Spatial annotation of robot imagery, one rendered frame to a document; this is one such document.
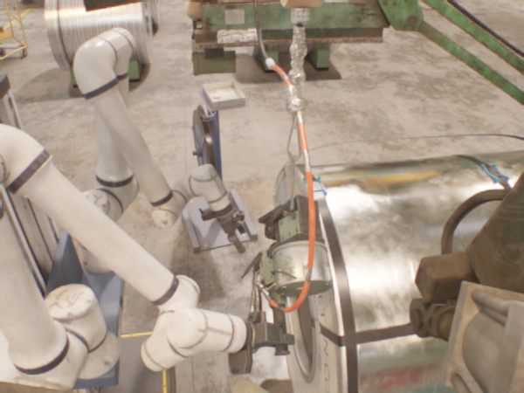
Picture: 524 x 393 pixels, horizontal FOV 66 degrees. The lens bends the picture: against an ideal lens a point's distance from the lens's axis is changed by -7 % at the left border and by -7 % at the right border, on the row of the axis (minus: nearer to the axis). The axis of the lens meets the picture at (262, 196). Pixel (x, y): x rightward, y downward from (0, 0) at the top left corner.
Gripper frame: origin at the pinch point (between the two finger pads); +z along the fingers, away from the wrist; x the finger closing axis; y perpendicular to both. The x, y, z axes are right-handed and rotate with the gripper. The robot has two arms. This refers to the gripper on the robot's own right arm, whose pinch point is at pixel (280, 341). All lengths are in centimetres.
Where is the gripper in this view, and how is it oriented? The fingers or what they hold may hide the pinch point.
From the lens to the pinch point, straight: 118.2
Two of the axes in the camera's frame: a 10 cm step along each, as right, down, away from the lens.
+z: 6.7, 3.1, 6.7
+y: -0.7, -8.7, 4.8
